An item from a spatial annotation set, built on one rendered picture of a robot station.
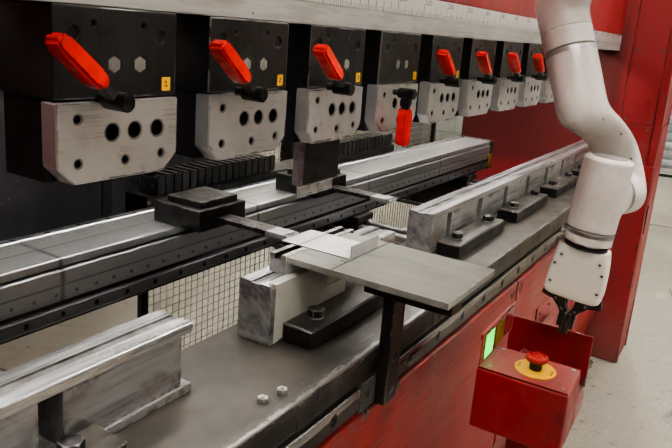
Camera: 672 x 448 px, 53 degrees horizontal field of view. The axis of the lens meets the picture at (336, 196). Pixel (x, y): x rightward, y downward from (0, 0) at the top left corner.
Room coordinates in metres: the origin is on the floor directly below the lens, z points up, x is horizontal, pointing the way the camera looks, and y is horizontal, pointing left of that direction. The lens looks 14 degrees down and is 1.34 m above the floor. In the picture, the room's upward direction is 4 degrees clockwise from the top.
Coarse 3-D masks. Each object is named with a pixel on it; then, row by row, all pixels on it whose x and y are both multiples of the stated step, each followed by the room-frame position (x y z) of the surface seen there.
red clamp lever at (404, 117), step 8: (400, 88) 1.15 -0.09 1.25; (408, 88) 1.15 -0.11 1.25; (400, 96) 1.15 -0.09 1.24; (408, 96) 1.14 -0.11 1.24; (416, 96) 1.15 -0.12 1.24; (408, 104) 1.14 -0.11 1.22; (400, 112) 1.15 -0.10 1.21; (408, 112) 1.14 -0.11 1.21; (400, 120) 1.14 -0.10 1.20; (408, 120) 1.14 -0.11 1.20; (400, 128) 1.14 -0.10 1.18; (408, 128) 1.14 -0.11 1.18; (400, 136) 1.14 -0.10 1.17; (408, 136) 1.14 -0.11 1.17; (400, 144) 1.14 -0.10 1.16; (408, 144) 1.15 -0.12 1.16
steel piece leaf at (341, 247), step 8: (312, 240) 1.05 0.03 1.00; (320, 240) 1.06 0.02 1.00; (328, 240) 1.06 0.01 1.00; (336, 240) 1.06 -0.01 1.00; (344, 240) 1.07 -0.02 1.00; (352, 240) 1.07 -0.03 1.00; (368, 240) 1.02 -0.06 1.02; (376, 240) 1.04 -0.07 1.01; (312, 248) 1.01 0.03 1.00; (320, 248) 1.01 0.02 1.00; (328, 248) 1.02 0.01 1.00; (336, 248) 1.02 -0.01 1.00; (344, 248) 1.02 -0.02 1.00; (352, 248) 0.98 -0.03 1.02; (360, 248) 1.00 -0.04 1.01; (368, 248) 1.02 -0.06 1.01; (344, 256) 0.98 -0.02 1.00; (352, 256) 0.98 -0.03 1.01
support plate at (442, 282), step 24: (360, 240) 1.08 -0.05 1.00; (312, 264) 0.94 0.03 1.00; (336, 264) 0.95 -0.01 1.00; (360, 264) 0.96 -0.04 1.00; (384, 264) 0.97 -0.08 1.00; (408, 264) 0.98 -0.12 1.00; (432, 264) 0.99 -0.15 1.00; (456, 264) 0.99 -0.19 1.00; (384, 288) 0.88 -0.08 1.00; (408, 288) 0.88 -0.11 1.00; (432, 288) 0.88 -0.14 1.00; (456, 288) 0.89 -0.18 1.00
